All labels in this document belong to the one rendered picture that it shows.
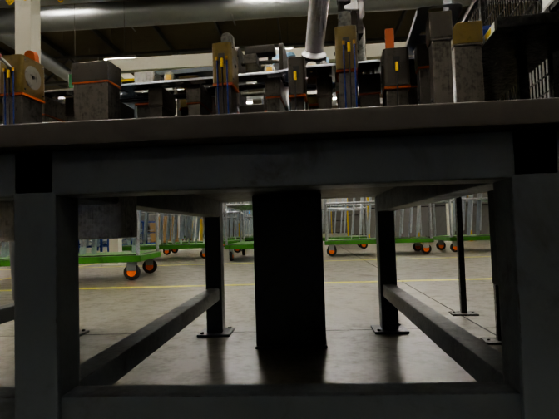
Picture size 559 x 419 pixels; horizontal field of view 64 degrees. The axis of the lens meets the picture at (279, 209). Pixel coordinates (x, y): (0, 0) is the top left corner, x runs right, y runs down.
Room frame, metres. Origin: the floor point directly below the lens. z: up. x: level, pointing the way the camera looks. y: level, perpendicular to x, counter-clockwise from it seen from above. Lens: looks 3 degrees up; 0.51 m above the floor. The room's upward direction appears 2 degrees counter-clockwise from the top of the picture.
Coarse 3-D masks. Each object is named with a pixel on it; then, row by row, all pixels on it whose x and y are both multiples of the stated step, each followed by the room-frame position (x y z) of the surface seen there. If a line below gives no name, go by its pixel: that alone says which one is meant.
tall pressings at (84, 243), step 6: (84, 240) 5.37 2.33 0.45; (96, 240) 5.39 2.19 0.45; (132, 240) 5.29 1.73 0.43; (6, 246) 5.35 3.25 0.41; (84, 246) 5.41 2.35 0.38; (96, 246) 5.40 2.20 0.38; (132, 246) 5.31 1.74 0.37; (6, 252) 5.36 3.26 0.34; (84, 252) 5.42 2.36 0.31; (132, 252) 5.33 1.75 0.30
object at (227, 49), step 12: (216, 48) 1.26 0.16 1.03; (228, 48) 1.25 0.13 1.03; (216, 60) 1.25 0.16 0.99; (228, 60) 1.25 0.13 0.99; (216, 72) 1.26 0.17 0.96; (228, 72) 1.25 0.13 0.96; (216, 84) 1.26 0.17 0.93; (228, 84) 1.26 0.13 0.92; (216, 96) 1.27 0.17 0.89; (228, 96) 1.25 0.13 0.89; (216, 108) 1.27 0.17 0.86; (228, 108) 1.25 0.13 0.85
